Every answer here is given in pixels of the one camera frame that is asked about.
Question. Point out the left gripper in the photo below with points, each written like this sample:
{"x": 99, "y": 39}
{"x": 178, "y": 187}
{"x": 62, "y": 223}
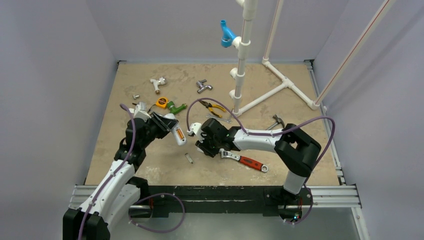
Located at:
{"x": 163, "y": 125}

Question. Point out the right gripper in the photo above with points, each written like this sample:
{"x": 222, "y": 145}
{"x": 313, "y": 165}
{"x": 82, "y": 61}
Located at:
{"x": 201, "y": 141}

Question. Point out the orange battery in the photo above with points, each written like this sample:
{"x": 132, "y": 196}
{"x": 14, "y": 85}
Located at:
{"x": 180, "y": 134}

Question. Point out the white remote control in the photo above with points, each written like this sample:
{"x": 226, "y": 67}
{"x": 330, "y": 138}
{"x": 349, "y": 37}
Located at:
{"x": 173, "y": 129}

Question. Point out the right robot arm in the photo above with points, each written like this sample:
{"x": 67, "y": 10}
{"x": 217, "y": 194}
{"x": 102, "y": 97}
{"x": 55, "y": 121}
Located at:
{"x": 297, "y": 150}

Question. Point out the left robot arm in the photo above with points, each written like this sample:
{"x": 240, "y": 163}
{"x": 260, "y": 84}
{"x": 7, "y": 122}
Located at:
{"x": 97, "y": 216}

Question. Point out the green plastic faucet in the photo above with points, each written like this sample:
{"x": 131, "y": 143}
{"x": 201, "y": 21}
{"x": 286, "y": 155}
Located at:
{"x": 173, "y": 109}

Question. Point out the small silver wrench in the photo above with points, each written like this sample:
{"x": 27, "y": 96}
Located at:
{"x": 211, "y": 116}

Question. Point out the yellow tape measure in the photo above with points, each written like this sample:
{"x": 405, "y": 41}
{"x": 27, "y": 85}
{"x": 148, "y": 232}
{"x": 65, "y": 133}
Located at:
{"x": 162, "y": 102}

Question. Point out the yellow long nose pliers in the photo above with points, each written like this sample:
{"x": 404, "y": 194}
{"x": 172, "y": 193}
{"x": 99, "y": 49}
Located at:
{"x": 211, "y": 107}

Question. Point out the silver sfp module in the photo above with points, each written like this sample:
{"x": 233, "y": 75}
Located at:
{"x": 189, "y": 158}

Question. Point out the red adjustable wrench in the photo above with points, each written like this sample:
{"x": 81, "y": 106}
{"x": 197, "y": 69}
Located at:
{"x": 249, "y": 162}

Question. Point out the chrome metal faucet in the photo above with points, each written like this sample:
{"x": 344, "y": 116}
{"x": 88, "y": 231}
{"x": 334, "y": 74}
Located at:
{"x": 202, "y": 86}

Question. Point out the blue pipe valve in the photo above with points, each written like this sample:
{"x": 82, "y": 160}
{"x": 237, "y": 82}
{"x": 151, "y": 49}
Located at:
{"x": 228, "y": 35}

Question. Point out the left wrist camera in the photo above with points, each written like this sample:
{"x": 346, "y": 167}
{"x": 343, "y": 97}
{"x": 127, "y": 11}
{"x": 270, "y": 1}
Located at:
{"x": 140, "y": 111}

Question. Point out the black handled hammer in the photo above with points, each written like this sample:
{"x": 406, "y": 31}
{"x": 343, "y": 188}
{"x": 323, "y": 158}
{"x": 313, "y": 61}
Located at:
{"x": 277, "y": 121}

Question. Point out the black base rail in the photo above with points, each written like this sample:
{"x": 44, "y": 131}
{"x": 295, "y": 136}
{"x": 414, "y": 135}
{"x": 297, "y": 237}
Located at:
{"x": 158, "y": 201}

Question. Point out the white pvc pipe frame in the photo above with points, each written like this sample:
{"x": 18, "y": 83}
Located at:
{"x": 242, "y": 44}

